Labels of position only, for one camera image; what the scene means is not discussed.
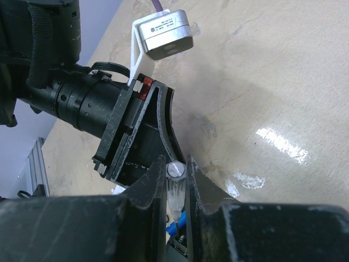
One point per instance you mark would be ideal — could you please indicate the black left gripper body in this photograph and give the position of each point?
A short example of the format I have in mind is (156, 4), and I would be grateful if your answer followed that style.
(120, 121)

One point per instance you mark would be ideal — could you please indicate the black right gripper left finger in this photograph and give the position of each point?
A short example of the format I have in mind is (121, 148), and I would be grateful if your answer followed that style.
(129, 226)

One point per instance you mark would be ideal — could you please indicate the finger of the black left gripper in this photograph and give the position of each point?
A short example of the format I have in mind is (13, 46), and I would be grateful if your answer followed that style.
(152, 136)

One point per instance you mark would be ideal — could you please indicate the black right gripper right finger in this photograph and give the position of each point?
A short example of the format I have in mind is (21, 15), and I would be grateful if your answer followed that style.
(220, 228)

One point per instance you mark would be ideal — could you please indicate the white battery cover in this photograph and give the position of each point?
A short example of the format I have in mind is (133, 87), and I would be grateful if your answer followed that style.
(118, 190)

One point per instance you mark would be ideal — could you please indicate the black remote control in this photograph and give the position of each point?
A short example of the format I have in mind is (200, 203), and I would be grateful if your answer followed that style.
(176, 247)

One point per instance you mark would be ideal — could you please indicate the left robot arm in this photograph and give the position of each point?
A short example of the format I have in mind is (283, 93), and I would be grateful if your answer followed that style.
(40, 49)

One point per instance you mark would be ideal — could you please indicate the blue battery in black remote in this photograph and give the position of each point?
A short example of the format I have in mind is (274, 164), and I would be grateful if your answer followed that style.
(174, 227)

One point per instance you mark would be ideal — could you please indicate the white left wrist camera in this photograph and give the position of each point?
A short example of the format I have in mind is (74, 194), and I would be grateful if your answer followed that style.
(155, 37)

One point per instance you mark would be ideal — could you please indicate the aluminium frame rail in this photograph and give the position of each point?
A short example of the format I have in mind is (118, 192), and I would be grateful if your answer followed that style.
(33, 179)

